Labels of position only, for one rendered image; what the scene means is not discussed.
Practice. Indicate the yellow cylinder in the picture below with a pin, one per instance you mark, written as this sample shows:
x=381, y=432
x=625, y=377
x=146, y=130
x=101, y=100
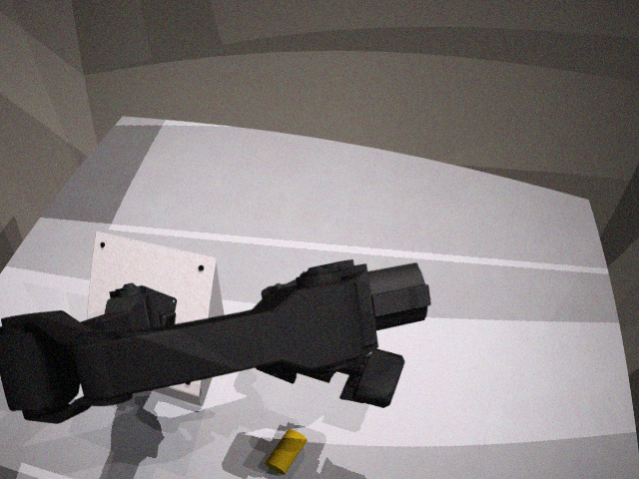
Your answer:
x=286, y=452

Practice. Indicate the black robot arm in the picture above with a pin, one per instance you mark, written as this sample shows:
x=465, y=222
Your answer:
x=325, y=319

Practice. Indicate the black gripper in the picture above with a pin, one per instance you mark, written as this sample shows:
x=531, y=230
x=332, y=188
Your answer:
x=371, y=380

